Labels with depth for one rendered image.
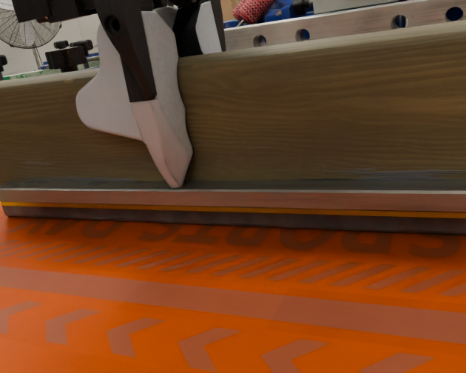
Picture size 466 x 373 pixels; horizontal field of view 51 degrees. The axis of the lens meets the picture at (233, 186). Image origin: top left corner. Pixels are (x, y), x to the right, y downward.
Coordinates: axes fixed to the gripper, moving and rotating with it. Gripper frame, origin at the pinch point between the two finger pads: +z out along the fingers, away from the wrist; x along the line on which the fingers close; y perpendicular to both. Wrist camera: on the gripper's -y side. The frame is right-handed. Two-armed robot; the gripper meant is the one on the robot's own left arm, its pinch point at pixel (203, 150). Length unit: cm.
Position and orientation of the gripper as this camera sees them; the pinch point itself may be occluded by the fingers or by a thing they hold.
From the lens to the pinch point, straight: 28.2
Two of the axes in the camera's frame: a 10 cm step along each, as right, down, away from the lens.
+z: 1.9, 9.2, 3.3
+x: -3.9, 3.8, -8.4
